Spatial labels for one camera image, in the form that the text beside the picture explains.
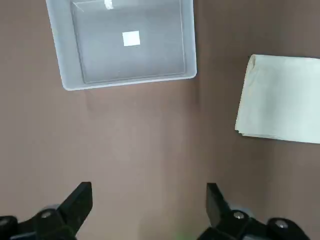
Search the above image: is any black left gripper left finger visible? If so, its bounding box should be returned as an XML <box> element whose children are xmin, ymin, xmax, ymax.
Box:
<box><xmin>0</xmin><ymin>181</ymin><xmax>94</xmax><ymax>240</ymax></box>

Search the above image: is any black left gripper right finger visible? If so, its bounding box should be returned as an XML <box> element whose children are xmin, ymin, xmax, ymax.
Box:
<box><xmin>198</xmin><ymin>182</ymin><xmax>308</xmax><ymax>240</ymax></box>

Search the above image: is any cream-colored tablecloth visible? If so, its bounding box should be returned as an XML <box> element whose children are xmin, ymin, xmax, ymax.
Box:
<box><xmin>234</xmin><ymin>53</ymin><xmax>320</xmax><ymax>145</ymax></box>

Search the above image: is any clear plastic box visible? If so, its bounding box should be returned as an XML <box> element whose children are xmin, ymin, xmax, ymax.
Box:
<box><xmin>45</xmin><ymin>0</ymin><xmax>198</xmax><ymax>91</ymax></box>

